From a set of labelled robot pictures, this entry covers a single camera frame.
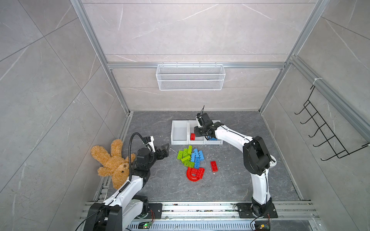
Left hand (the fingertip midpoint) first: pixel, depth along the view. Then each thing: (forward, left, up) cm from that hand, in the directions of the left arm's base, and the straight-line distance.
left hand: (162, 142), depth 85 cm
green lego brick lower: (-9, -16, -12) cm, 22 cm away
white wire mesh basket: (+44, -19, +16) cm, 50 cm away
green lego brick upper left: (-2, -10, -13) cm, 17 cm away
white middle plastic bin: (+8, -24, -12) cm, 28 cm away
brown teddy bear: (-11, +27, -6) cm, 30 cm away
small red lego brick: (+11, -19, -11) cm, 25 cm away
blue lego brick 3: (-3, -24, -11) cm, 26 cm away
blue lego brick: (-7, -28, +14) cm, 32 cm away
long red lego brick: (-11, -31, -12) cm, 35 cm away
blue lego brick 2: (-8, -21, -13) cm, 26 cm away
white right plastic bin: (+5, -34, -9) cm, 35 cm away
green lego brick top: (+1, -17, -12) cm, 21 cm away
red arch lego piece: (-17, -16, -12) cm, 27 cm away
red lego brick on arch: (-15, -22, -10) cm, 29 cm away
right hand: (+12, -22, -5) cm, 26 cm away
